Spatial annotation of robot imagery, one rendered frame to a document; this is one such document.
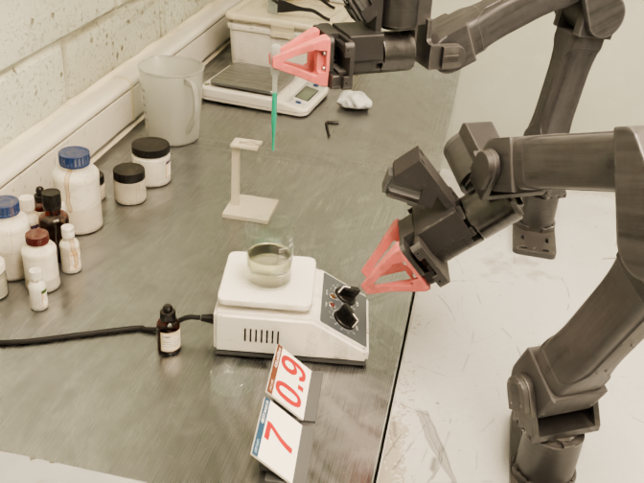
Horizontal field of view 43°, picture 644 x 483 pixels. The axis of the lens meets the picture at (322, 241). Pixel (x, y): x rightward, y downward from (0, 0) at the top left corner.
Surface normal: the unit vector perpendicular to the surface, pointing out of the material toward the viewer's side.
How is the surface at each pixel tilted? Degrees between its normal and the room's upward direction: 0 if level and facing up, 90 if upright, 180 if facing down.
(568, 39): 83
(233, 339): 90
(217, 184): 0
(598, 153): 90
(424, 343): 0
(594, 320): 89
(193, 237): 0
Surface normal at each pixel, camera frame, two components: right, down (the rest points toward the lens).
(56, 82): 0.98, 0.16
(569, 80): 0.30, 0.49
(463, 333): 0.07, -0.87
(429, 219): -0.60, -0.71
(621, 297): -0.95, 0.22
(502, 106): -0.21, 0.48
